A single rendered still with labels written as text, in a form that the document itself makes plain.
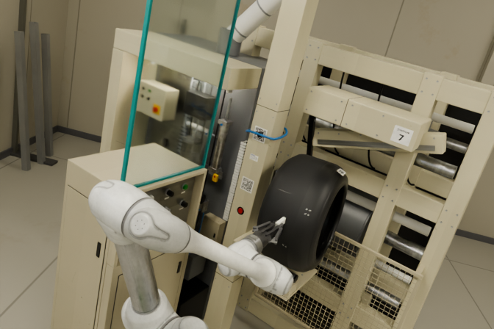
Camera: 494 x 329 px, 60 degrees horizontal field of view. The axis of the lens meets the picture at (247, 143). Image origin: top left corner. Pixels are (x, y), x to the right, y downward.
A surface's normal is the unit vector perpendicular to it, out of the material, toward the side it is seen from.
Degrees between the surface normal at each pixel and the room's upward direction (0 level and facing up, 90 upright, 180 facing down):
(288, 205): 66
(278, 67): 90
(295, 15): 90
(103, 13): 90
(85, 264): 90
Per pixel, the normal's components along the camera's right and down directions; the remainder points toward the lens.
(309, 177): -0.08, -0.70
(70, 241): -0.55, 0.15
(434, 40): -0.11, 0.29
